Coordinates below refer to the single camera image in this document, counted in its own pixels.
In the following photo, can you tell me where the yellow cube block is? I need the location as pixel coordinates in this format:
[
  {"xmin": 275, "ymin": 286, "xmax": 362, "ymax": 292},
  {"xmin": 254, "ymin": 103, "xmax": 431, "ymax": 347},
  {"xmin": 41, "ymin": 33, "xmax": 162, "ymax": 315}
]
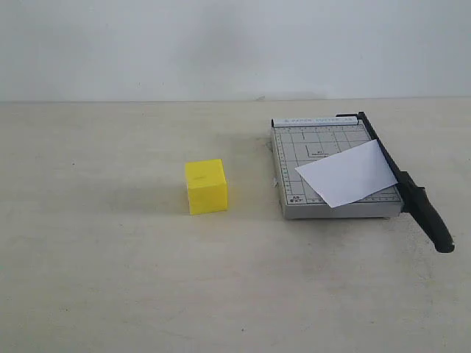
[{"xmin": 185, "ymin": 159, "xmax": 228, "ymax": 215}]

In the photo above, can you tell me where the black cutter blade lever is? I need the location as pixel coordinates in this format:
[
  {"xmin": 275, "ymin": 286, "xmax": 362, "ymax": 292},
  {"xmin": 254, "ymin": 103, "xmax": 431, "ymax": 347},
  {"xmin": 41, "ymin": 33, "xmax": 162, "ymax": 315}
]
[{"xmin": 357, "ymin": 112, "xmax": 455, "ymax": 254}]

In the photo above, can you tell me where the white paper sheet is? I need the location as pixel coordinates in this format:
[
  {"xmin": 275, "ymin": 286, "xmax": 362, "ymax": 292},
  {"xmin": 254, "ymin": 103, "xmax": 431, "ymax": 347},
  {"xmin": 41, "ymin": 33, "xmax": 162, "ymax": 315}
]
[{"xmin": 296, "ymin": 140, "xmax": 397, "ymax": 208}]

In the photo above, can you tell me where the grey paper cutter base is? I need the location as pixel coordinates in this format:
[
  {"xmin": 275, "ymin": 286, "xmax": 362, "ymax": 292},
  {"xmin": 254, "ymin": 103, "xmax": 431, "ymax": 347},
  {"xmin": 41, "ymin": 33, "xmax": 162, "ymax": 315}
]
[{"xmin": 271, "ymin": 114, "xmax": 403, "ymax": 219}]

